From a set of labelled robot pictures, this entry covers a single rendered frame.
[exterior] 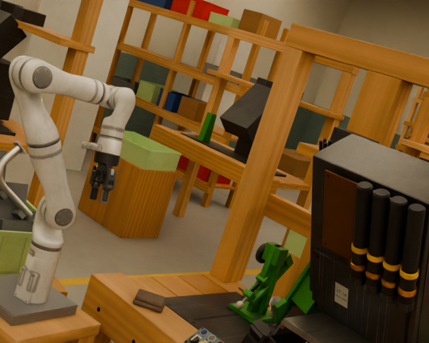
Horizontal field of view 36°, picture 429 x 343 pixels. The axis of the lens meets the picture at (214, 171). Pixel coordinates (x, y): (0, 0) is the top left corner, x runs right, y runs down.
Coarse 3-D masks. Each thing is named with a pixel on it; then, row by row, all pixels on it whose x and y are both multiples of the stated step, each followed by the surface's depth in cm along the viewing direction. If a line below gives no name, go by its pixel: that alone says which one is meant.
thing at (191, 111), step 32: (160, 0) 847; (192, 0) 806; (224, 32) 756; (256, 32) 739; (288, 32) 757; (160, 64) 824; (160, 96) 830; (192, 96) 851; (96, 128) 900; (192, 128) 779
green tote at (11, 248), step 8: (32, 208) 259; (0, 232) 224; (8, 232) 226; (16, 232) 228; (24, 232) 230; (0, 240) 226; (8, 240) 228; (16, 240) 229; (24, 240) 231; (0, 248) 226; (8, 248) 229; (16, 248) 230; (24, 248) 232; (0, 256) 228; (8, 256) 230; (16, 256) 231; (24, 256) 233; (0, 264) 229; (8, 264) 231; (16, 264) 233; (24, 264) 234; (0, 272) 229; (8, 272) 231; (16, 272) 233
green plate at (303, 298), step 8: (304, 272) 198; (304, 280) 199; (296, 288) 200; (304, 288) 199; (288, 296) 201; (296, 296) 201; (304, 296) 199; (312, 296) 197; (296, 304) 201; (304, 304) 199; (312, 304) 197; (304, 312) 198; (312, 312) 200
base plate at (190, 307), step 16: (176, 304) 227; (192, 304) 231; (208, 304) 236; (224, 304) 241; (192, 320) 218; (208, 320) 222; (224, 320) 227; (240, 320) 231; (224, 336) 214; (240, 336) 218
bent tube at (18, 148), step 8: (16, 144) 249; (8, 152) 247; (16, 152) 248; (24, 152) 250; (0, 160) 245; (8, 160) 246; (0, 168) 244; (0, 176) 244; (0, 184) 245; (8, 192) 247; (16, 200) 249; (24, 208) 251
